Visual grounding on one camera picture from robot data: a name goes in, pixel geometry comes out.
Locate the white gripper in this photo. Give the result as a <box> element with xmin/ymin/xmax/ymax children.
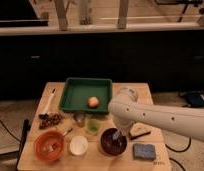
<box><xmin>114</xmin><ymin>120</ymin><xmax>134</xmax><ymax>135</ymax></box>

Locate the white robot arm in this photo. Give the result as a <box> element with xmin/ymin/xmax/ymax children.
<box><xmin>108</xmin><ymin>87</ymin><xmax>204</xmax><ymax>142</ymax></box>

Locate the dark purple bowl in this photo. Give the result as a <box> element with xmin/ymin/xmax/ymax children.
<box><xmin>100</xmin><ymin>128</ymin><xmax>127</xmax><ymax>156</ymax></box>

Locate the white small bowl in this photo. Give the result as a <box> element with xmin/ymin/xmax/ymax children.
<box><xmin>69</xmin><ymin>135</ymin><xmax>88</xmax><ymax>156</ymax></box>

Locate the metal spoon in bowl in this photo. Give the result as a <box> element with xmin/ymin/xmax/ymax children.
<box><xmin>43</xmin><ymin>127</ymin><xmax>73</xmax><ymax>153</ymax></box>

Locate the orange plastic bowl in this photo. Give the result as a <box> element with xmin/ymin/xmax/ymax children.
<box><xmin>34</xmin><ymin>131</ymin><xmax>64</xmax><ymax>162</ymax></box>

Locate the blue sponge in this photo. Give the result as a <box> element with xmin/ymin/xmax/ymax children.
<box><xmin>133</xmin><ymin>143</ymin><xmax>156</xmax><ymax>160</ymax></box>

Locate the green small cup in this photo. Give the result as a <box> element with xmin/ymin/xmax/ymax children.
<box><xmin>86</xmin><ymin>119</ymin><xmax>101</xmax><ymax>135</ymax></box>

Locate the orange round fruit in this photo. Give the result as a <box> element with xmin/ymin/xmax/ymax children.
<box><xmin>87</xmin><ymin>96</ymin><xmax>99</xmax><ymax>108</ymax></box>

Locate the metal measuring cup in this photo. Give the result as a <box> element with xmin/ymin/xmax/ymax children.
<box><xmin>73</xmin><ymin>111</ymin><xmax>86</xmax><ymax>127</ymax></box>

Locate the green plastic tray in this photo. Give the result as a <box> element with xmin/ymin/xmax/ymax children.
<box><xmin>59</xmin><ymin>78</ymin><xmax>112</xmax><ymax>115</ymax></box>

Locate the dark blue bag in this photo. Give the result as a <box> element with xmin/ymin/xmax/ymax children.
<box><xmin>179</xmin><ymin>91</ymin><xmax>204</xmax><ymax>108</ymax></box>

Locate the bunch of dark grapes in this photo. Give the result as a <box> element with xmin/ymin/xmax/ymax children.
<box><xmin>39</xmin><ymin>114</ymin><xmax>63</xmax><ymax>129</ymax></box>

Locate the black handled spatula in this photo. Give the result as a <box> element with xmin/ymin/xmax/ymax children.
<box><xmin>129</xmin><ymin>124</ymin><xmax>151</xmax><ymax>140</ymax></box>

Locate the black floor cable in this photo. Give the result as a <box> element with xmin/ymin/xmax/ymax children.
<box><xmin>164</xmin><ymin>137</ymin><xmax>193</xmax><ymax>154</ymax></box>

